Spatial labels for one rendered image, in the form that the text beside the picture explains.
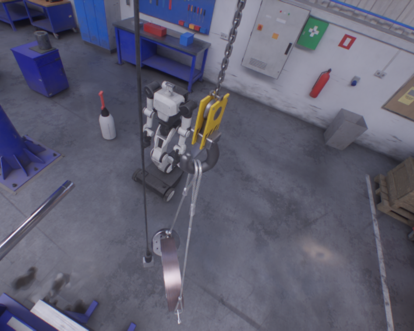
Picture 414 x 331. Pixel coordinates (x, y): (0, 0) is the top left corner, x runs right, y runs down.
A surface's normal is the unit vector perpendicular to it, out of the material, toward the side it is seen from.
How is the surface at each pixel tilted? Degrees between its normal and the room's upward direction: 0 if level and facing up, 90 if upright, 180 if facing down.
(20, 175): 0
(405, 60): 90
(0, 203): 0
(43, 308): 0
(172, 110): 85
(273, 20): 90
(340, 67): 90
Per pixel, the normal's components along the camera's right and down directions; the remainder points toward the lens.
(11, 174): 0.18, -0.62
